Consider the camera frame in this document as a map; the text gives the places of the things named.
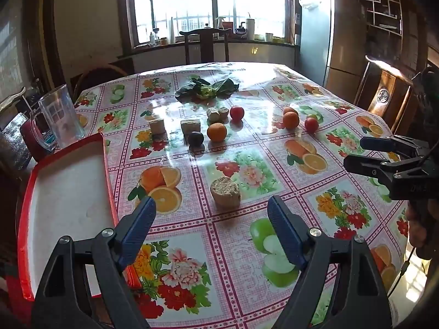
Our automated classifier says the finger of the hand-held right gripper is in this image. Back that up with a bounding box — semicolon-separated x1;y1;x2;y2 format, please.
360;136;426;158
344;155;409;186

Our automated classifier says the carved medallion wooden chair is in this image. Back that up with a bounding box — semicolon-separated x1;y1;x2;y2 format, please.
353;55;414;134

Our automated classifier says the person's right hand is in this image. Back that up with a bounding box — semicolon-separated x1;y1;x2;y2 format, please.
406;200;433;260

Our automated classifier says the window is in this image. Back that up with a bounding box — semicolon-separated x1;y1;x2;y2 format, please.
127;0;296;47

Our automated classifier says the red thermos bottle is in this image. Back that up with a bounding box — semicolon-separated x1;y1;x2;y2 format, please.
20;120;52;161

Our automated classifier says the round back wooden chair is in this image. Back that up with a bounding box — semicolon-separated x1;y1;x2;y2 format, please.
72;64;129;100

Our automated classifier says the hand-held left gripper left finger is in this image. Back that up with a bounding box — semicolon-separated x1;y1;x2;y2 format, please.
31;195;158;329

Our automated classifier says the clear glass mug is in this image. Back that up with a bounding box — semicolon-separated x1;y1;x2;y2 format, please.
30;84;86;151

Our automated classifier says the fruit and flower print tablecloth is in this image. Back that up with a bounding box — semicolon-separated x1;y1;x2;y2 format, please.
70;61;412;329

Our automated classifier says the wooden chair with curved rail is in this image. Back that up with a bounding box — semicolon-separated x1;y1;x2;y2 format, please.
0;87;35;172

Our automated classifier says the wooden wall shelf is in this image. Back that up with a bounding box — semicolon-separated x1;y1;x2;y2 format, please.
357;0;405;36

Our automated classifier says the black cable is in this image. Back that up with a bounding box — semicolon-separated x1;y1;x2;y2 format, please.
387;247;416;296

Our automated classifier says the large orange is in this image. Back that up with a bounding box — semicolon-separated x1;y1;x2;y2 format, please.
207;123;228;142

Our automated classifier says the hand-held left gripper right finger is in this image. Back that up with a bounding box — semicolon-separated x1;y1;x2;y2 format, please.
267;195;393;329

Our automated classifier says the silver refrigerator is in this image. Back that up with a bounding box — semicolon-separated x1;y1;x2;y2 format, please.
297;0;344;88

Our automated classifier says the dark wooden chair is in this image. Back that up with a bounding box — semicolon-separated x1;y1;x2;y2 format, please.
179;28;233;66

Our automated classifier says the red rimmed white tray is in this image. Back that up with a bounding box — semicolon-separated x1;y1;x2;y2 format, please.
17;132;141;302

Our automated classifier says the leafy green vegetable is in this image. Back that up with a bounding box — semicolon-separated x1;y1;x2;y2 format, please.
175;77;240;103

